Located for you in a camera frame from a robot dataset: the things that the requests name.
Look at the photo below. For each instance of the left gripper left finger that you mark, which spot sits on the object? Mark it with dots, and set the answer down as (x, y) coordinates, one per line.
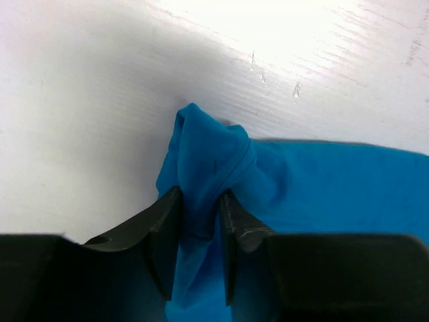
(124, 274)

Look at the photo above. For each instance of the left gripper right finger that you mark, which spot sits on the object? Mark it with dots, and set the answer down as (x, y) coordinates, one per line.
(272, 276)

